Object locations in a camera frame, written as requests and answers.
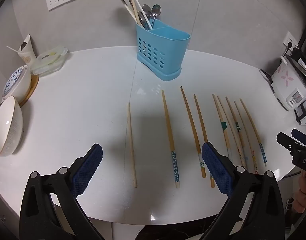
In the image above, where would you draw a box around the pale short chopstick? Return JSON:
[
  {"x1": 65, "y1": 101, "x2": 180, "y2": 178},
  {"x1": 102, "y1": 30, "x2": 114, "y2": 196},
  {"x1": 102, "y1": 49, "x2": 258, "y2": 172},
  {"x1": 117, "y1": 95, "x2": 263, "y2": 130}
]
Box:
[{"x1": 123, "y1": 4, "x2": 139, "y2": 24}]

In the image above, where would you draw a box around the person's right hand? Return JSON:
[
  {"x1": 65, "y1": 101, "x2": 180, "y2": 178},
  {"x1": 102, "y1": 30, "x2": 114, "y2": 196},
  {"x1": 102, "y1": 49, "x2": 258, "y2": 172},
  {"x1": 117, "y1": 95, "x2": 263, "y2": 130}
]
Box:
[{"x1": 293, "y1": 171, "x2": 306, "y2": 213}]

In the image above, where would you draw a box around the dark curved wooden chopstick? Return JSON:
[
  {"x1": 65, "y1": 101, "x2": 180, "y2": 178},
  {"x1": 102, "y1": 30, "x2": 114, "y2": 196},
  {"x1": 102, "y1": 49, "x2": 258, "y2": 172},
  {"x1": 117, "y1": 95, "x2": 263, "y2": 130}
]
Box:
[{"x1": 180, "y1": 86, "x2": 207, "y2": 179}]

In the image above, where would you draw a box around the long wooden chopstick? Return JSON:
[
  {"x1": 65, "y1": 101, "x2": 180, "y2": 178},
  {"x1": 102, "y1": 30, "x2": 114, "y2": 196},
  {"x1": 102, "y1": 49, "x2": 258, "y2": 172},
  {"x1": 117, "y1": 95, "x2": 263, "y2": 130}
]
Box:
[{"x1": 128, "y1": 0, "x2": 141, "y2": 24}]

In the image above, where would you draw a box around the white plastic chopstick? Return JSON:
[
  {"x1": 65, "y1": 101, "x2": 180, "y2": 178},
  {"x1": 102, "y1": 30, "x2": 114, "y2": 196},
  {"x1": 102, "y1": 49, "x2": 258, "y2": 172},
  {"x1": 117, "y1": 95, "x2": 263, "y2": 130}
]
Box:
[{"x1": 130, "y1": 0, "x2": 154, "y2": 30}]

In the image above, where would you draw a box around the wooden chopstick blue patterned end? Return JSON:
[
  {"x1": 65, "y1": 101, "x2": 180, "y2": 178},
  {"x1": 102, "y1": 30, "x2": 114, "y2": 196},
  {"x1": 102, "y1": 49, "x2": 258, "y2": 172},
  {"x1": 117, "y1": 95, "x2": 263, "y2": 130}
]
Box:
[{"x1": 239, "y1": 98, "x2": 267, "y2": 167}]

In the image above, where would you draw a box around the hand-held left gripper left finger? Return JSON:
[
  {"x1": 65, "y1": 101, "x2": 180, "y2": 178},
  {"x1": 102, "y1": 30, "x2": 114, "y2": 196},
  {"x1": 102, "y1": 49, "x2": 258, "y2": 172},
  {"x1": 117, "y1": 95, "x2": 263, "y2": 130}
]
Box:
[{"x1": 19, "y1": 143, "x2": 106, "y2": 240}]

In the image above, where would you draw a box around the plastic food container green lid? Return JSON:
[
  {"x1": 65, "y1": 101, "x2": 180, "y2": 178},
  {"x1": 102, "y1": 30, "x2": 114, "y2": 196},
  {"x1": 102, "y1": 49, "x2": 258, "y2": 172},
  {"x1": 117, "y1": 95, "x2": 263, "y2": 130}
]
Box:
[{"x1": 31, "y1": 45, "x2": 68, "y2": 77}]

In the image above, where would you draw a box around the wooden chopstick green tape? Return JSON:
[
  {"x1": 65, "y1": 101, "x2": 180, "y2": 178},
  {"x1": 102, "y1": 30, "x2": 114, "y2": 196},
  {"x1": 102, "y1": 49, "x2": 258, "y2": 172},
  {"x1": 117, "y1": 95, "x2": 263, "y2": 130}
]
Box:
[
  {"x1": 225, "y1": 96, "x2": 247, "y2": 155},
  {"x1": 212, "y1": 94, "x2": 233, "y2": 159}
]

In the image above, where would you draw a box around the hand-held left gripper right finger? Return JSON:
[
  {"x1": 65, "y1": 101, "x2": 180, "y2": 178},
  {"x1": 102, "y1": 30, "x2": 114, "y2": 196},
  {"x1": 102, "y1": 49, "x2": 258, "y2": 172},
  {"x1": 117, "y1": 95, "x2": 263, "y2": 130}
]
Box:
[{"x1": 200, "y1": 142, "x2": 285, "y2": 240}]

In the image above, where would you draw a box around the plain wooden chopstick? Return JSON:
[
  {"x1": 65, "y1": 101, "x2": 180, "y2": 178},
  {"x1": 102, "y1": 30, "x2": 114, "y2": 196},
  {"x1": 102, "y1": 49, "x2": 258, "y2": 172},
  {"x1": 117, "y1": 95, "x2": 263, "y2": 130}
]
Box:
[{"x1": 127, "y1": 102, "x2": 138, "y2": 188}]

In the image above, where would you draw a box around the white rice cooker pink flower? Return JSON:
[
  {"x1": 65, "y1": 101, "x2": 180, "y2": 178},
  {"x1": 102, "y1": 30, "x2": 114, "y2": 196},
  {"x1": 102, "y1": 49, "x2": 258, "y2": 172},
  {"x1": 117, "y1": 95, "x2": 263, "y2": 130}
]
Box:
[{"x1": 259, "y1": 52, "x2": 306, "y2": 112}]

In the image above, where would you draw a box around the white bowl brown rim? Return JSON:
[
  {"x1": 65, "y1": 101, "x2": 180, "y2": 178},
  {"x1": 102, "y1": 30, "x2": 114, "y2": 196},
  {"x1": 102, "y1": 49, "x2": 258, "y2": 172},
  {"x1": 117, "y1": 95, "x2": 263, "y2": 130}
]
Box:
[{"x1": 0, "y1": 95, "x2": 24, "y2": 157}]

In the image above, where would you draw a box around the black and white box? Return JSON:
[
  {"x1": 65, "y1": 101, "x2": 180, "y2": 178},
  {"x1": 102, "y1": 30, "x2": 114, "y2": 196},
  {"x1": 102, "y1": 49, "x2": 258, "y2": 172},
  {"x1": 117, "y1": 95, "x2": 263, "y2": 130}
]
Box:
[{"x1": 294, "y1": 102, "x2": 306, "y2": 125}]

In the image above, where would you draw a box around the paper cup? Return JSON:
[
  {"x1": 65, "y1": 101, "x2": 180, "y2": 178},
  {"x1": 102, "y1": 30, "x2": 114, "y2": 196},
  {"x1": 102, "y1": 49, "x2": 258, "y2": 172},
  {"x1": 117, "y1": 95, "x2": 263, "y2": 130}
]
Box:
[{"x1": 17, "y1": 33, "x2": 38, "y2": 64}]

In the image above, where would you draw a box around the blue plastic utensil holder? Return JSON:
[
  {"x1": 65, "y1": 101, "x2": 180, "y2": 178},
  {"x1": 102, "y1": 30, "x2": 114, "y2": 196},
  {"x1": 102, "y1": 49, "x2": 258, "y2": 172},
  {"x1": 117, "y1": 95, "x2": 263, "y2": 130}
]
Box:
[{"x1": 136, "y1": 21, "x2": 191, "y2": 82}]

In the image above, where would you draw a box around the wooden chopstick blue dotted end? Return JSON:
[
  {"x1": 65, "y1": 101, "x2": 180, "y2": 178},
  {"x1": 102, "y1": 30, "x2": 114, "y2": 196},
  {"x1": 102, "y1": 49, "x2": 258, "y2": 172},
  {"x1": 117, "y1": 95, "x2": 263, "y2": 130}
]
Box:
[{"x1": 161, "y1": 89, "x2": 181, "y2": 189}]

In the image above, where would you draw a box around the white wall socket with plug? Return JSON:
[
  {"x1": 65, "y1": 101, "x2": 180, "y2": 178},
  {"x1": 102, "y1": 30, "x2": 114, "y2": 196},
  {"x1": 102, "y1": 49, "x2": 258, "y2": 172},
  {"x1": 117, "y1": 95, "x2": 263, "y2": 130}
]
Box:
[{"x1": 283, "y1": 31, "x2": 299, "y2": 50}]

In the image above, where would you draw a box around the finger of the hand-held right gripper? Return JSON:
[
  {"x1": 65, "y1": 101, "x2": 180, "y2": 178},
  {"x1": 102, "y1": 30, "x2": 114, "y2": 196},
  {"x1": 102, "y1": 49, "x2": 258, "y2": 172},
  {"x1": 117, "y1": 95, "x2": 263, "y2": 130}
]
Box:
[
  {"x1": 292, "y1": 129, "x2": 306, "y2": 147},
  {"x1": 276, "y1": 132, "x2": 306, "y2": 157}
]

